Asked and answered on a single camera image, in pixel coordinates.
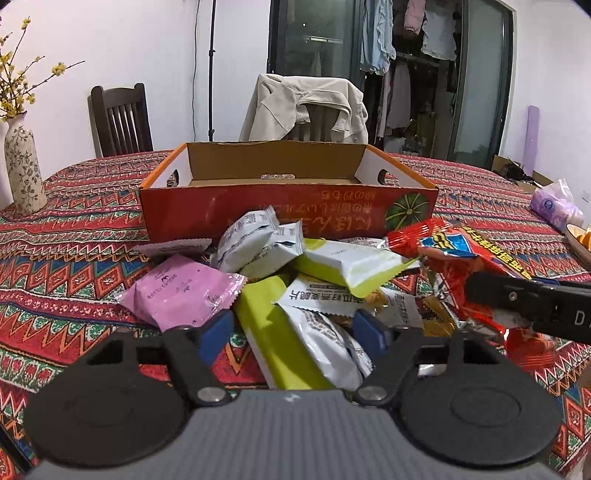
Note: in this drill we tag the white cookie snack packet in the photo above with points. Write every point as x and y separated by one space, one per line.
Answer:
407 309
323 293
328 346

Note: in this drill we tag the studio light on stand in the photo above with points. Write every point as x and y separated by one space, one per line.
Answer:
212 69

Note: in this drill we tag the pink snack packet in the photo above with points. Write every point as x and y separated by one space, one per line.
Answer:
180 290

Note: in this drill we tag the floral ceramic vase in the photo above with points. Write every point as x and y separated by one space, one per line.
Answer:
23 170

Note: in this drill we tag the gold snack packet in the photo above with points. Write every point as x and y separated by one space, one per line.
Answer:
438 321

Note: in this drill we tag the yellow flower branches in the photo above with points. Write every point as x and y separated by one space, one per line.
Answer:
11 78

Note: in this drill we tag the sliding glass door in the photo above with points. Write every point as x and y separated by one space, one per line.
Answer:
318 55

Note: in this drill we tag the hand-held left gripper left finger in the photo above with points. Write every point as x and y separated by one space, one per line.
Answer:
216 332

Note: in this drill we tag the lime green snack packet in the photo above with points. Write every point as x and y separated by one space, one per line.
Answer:
270 332

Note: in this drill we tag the orange fruit pieces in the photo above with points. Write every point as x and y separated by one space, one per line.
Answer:
585 240

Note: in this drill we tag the red snack bag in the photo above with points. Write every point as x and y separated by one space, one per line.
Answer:
461 258

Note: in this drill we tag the bowl with oranges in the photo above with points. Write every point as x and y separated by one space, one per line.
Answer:
577 251

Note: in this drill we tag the purple tissue pack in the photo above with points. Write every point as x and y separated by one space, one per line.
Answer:
551 203

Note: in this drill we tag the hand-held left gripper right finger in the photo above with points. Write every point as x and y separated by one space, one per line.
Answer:
369 332

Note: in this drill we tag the open brown cardboard box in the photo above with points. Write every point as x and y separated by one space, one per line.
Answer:
508 171

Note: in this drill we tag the small white snack packet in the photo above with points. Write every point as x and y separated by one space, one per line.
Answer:
279 251
242 235

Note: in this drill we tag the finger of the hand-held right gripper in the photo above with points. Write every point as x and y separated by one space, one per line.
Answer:
503 295

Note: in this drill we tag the orange cardboard box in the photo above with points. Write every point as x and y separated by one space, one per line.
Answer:
295 212

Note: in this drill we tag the hanging white top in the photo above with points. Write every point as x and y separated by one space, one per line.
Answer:
438 32

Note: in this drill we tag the wooden chair under jacket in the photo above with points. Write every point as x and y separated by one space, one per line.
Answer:
314 124

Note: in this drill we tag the hanging light blue shirt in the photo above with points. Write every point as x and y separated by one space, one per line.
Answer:
376 32

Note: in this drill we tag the beige jacket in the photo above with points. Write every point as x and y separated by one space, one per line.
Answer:
281 106

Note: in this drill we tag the purple rolled mat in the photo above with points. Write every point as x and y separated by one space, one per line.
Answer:
533 134

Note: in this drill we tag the hanging long pink garment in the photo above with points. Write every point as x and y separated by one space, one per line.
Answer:
397 97

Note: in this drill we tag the dark wooden chair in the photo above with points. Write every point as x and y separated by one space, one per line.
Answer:
121 120

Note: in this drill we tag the white and green snack packet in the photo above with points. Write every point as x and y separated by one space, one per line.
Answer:
351 267

